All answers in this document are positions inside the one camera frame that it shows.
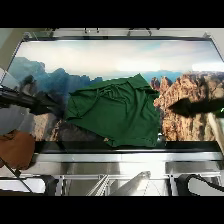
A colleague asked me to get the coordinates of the green T-shirt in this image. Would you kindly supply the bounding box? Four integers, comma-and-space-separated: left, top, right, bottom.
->
64, 73, 163, 149

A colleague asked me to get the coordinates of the brown garment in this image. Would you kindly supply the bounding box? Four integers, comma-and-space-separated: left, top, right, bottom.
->
0, 129, 37, 171

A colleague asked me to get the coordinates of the black cable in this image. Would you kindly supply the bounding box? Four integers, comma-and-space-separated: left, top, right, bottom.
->
0, 158, 35, 195

